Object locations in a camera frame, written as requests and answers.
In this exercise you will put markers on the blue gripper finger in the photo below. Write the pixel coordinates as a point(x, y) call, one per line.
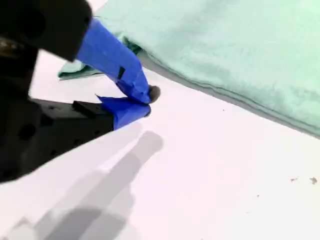
point(125, 112)
point(112, 57)

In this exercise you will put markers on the pale green T-shirt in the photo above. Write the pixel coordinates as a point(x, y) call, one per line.
point(225, 50)

